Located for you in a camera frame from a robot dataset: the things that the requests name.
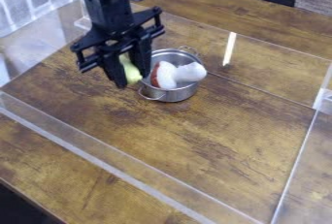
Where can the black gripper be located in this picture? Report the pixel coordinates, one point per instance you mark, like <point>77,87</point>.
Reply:
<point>119,31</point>

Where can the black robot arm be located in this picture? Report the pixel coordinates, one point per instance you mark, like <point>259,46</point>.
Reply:
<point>119,31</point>

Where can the white mushroom toy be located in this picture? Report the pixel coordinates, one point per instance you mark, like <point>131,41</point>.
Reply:
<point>166,75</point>

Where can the small metal pot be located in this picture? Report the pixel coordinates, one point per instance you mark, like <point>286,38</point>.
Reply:
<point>178,56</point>

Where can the clear acrylic barrier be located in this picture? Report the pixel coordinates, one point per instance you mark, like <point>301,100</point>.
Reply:
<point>179,195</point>

